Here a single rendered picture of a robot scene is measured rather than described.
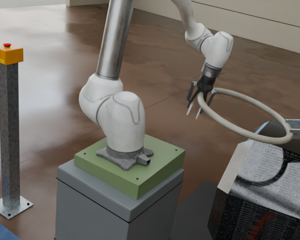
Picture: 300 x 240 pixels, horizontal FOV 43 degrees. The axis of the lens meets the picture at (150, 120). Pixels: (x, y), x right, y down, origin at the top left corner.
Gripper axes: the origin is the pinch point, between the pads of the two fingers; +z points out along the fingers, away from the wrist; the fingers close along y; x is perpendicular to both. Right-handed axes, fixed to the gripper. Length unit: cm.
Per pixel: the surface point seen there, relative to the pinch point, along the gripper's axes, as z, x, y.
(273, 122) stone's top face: 4, 46, 40
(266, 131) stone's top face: 5.5, 30.3, 37.9
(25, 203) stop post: 110, -4, -80
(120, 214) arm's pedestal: 23, -67, -2
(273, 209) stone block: 27, -7, 55
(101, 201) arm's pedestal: 24, -65, -12
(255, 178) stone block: 20.7, 2.6, 42.0
